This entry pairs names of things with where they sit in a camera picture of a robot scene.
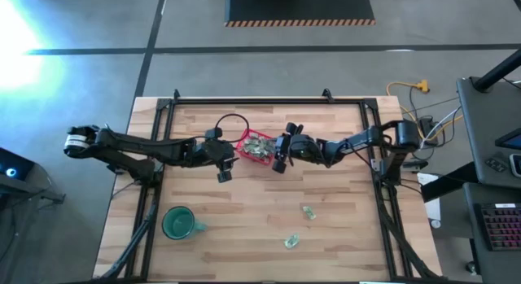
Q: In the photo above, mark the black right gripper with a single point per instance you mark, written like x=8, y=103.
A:
x=301, y=147

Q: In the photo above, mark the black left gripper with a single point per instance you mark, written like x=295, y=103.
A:
x=215, y=151

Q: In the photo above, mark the red plastic mesh basket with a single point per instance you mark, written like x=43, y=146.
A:
x=252, y=158

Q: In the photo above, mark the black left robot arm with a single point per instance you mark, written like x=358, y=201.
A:
x=142, y=147

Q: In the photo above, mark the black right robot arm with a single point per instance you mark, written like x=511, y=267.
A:
x=366, y=138

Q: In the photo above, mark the green mug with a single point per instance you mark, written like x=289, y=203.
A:
x=179, y=224

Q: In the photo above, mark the black power strip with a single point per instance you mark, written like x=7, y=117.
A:
x=427, y=126

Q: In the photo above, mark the black hazard-striped floor mat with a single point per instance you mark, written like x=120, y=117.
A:
x=299, y=7

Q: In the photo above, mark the black desk strut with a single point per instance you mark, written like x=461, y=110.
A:
x=443, y=188

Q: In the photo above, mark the small white round object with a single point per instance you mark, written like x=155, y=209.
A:
x=435, y=224

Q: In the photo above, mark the grey desk top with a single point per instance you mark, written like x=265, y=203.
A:
x=484, y=133

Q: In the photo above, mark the grey equipment cart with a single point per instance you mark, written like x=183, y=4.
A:
x=28, y=190

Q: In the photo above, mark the small black remote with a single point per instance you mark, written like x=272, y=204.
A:
x=496, y=164

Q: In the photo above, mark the black device with blue light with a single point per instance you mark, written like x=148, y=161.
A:
x=16, y=164

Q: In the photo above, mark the dark grey keyboard shelf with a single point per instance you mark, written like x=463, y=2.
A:
x=474, y=255

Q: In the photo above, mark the desk caster wheel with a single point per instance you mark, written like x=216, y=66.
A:
x=471, y=267

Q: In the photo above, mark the black monitor pole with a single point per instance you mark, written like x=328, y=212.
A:
x=496, y=72

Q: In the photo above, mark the dark tablet screen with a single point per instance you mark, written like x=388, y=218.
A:
x=510, y=141

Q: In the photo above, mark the smartphone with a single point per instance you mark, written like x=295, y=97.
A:
x=516, y=164

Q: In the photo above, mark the backlit black keyboard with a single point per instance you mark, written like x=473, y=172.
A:
x=502, y=229

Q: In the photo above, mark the black metal table frame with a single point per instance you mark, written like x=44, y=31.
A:
x=264, y=101

